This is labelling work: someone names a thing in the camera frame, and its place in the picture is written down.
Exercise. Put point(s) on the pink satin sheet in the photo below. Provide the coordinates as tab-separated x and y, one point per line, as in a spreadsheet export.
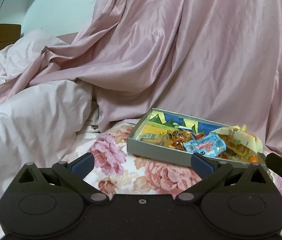
219	60

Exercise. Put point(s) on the floral quilt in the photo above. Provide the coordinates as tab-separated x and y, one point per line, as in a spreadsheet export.
120	172

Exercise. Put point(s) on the brown tofu snack packet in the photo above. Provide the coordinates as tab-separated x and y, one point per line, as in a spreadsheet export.
176	139

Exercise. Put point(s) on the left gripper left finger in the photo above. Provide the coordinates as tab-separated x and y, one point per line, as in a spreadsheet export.
72	176

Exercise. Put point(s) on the white duvet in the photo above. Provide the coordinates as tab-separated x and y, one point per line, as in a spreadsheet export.
38	124

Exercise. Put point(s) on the small orange fruit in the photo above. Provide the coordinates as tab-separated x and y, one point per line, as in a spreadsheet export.
253	159

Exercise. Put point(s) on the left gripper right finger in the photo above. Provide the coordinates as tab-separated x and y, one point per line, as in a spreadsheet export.
211	174

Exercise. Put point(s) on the orange cream cracker packet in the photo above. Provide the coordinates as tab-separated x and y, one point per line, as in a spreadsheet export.
240	145

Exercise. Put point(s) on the grey cardboard tray box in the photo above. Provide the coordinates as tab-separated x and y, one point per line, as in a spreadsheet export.
148	136

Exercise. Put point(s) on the light blue snack sachet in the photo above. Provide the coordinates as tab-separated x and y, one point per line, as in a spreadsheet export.
209	146

